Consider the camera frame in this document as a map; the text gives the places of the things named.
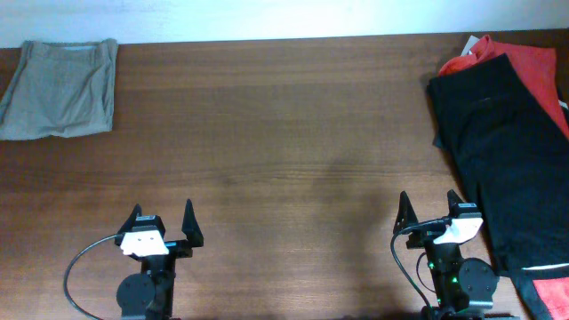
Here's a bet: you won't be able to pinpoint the folded khaki shorts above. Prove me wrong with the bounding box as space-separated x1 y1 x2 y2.
1 38 118 140

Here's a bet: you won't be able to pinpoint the white paper tag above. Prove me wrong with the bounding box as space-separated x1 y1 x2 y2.
461 36 479 56

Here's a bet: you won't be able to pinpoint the black garment under t-shirt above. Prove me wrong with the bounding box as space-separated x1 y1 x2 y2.
509 267 568 320

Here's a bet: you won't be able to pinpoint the black shorts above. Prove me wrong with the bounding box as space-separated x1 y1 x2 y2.
428 55 568 270

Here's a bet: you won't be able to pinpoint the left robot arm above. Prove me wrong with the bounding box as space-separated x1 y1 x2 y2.
115 200 204 320

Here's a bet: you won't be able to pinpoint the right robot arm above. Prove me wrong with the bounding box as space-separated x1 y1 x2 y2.
390 189 499 320

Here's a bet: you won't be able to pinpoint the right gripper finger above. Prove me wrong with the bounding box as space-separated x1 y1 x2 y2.
446 189 464 210
393 191 419 234

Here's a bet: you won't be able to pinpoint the red printed t-shirt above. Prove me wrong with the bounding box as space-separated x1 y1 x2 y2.
438 35 568 138

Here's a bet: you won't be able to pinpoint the right black cable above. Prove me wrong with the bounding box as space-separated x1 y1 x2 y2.
389 216 453 312

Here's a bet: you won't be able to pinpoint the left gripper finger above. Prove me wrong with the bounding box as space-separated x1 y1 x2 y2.
117 204 141 235
181 199 204 248

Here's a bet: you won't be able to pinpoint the black cable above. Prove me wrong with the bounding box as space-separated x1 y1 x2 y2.
62 234 121 320
389 216 453 312

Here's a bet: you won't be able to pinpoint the left black cable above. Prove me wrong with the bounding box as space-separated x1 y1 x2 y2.
62 234 121 320

